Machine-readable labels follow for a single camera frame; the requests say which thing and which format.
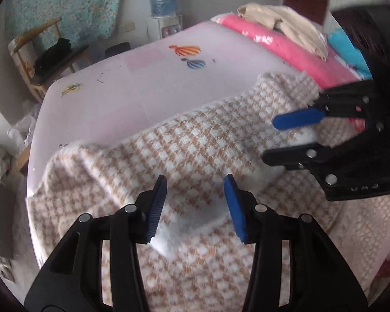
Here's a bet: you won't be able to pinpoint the beige white houndstooth coat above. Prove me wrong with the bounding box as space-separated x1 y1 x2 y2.
26 71 390 312

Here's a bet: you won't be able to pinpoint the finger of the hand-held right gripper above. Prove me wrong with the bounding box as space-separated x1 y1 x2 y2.
272 81 378 131
262 122 388 172

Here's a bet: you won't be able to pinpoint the black clothes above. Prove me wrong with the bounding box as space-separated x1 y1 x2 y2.
34 38 90 79

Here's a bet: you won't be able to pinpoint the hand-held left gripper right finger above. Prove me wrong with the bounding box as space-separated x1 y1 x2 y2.
224 174 368 312

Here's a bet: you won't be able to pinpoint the black stool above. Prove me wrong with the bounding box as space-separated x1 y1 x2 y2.
105 42 131 60

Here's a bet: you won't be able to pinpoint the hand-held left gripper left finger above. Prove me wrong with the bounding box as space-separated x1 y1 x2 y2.
24 174 168 312

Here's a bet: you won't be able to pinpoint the clear plastic bags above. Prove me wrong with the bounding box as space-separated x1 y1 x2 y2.
6 114 36 157

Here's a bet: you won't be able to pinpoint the teal floral hanging cloth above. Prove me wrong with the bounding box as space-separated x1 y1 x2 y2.
3 0 139 51

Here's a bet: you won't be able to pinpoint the pink floral blanket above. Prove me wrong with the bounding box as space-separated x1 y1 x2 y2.
214 13 390 287

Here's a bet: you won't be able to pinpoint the wooden chair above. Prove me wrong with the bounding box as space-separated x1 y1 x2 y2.
8 18 90 103

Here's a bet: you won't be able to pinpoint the white water dispenser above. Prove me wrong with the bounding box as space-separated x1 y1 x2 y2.
148 15 184 41

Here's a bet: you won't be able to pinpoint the teal blanket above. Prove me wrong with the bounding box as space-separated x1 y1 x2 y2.
327 28 374 80

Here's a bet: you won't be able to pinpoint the beige cloth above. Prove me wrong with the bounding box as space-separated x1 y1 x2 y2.
237 3 329 61

